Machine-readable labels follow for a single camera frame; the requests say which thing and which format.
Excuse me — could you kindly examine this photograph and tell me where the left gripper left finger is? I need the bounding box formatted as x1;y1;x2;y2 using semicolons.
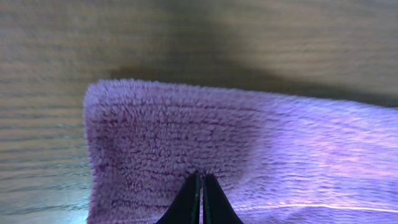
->
156;172;201;224

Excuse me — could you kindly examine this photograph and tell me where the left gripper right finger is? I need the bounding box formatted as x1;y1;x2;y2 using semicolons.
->
203;174;243;224

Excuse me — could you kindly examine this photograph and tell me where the purple microfibre cloth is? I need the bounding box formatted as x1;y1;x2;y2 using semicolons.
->
83;80;397;224

